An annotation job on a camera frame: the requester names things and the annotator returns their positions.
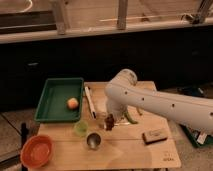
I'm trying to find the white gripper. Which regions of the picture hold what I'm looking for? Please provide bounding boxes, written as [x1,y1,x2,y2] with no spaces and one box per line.
[106,101,127,121]

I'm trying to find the dark red grape bunch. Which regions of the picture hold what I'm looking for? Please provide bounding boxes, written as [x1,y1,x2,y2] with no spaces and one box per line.
[105,114,115,131]

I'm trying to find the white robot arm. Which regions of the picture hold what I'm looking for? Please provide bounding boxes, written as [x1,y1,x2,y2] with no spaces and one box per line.
[105,69,213,135]

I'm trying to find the red bowl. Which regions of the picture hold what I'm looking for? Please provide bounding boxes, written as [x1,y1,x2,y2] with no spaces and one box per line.
[20,135,53,169]

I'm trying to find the green cucumber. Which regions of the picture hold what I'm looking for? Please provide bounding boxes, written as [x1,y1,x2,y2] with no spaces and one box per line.
[124,112,138,124]

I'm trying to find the metal fork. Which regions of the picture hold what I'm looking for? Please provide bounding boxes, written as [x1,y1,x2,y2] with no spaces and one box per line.
[114,122,131,126]

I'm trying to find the yellow banana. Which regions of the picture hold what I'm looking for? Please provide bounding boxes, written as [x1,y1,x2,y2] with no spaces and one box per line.
[136,108,143,116]

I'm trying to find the wooden folding table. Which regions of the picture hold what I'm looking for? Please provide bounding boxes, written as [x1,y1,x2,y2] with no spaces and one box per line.
[29,80,182,171]

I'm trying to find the small metal cup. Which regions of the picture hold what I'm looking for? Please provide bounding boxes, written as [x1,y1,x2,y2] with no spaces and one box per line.
[87,133,101,149]

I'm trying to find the green plastic cup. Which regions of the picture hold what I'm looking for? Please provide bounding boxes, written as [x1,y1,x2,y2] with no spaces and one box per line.
[74,120,88,137]

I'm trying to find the black-edged board eraser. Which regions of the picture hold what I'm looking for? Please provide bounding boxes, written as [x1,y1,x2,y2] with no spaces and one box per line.
[142,129,168,145]

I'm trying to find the orange peach fruit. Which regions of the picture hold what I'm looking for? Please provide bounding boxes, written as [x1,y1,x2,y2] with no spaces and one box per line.
[67,98,79,110]

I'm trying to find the green plastic tray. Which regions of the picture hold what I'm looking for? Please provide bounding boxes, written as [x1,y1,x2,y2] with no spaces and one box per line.
[35,78,84,123]

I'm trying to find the black device on floor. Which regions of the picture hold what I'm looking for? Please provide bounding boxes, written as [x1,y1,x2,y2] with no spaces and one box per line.
[178,87,204,97]

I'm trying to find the green bin with items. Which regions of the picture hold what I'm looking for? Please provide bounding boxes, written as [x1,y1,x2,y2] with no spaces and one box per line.
[181,126,213,148]

